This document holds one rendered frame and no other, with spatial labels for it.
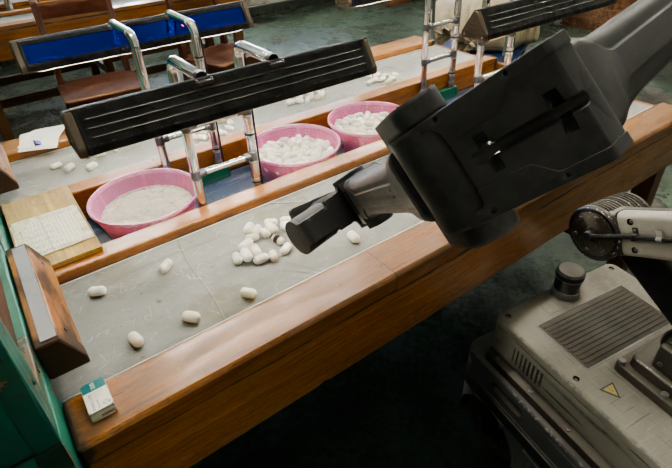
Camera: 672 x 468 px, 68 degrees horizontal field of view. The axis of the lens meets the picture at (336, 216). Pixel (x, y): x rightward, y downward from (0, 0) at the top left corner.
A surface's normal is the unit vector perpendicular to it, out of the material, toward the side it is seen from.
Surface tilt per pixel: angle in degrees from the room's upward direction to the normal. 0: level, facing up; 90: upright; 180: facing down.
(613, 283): 0
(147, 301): 0
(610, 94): 48
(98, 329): 0
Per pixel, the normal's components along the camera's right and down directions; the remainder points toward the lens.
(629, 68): 0.47, -0.25
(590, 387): -0.04, -0.83
